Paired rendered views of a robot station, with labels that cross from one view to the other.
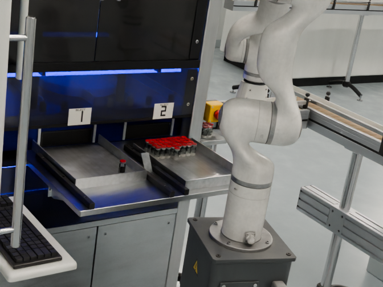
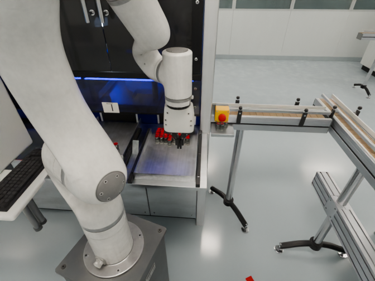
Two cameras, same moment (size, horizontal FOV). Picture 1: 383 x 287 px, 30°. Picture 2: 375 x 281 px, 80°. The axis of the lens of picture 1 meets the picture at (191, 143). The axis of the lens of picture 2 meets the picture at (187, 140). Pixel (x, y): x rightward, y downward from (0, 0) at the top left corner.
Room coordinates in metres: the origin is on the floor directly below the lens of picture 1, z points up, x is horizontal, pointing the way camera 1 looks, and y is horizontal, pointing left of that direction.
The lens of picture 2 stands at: (1.79, -0.62, 1.57)
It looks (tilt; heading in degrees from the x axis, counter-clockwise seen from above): 36 degrees down; 42
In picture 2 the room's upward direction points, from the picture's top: straight up
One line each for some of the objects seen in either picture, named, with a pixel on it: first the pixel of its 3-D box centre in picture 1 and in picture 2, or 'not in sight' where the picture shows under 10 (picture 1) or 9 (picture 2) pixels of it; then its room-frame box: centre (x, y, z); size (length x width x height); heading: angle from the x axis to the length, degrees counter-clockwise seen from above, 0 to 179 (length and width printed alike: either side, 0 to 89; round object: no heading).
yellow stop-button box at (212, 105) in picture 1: (212, 110); (221, 113); (2.68, -0.06, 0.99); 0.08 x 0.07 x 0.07; 38
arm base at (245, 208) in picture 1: (245, 208); (109, 231); (1.91, -0.19, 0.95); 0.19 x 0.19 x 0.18
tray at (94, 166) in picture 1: (88, 159); (109, 136); (2.23, 0.34, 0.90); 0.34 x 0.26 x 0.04; 38
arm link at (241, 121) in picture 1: (247, 139); (83, 177); (1.91, -0.15, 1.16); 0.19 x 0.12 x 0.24; 93
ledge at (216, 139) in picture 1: (204, 136); (221, 128); (2.72, -0.05, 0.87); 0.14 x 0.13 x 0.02; 38
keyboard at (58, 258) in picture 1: (10, 228); (22, 174); (1.83, 0.48, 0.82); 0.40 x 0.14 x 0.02; 38
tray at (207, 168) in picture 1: (188, 162); (169, 151); (2.35, 0.00, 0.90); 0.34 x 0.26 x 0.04; 38
